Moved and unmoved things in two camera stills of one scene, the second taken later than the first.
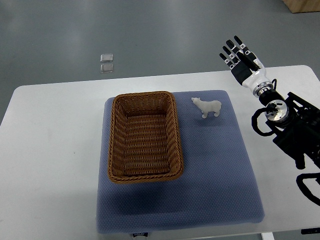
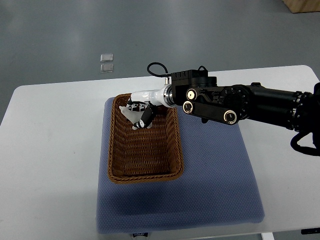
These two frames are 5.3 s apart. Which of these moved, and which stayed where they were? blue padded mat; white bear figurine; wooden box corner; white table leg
Moved: white bear figurine
Stayed: blue padded mat; white table leg; wooden box corner
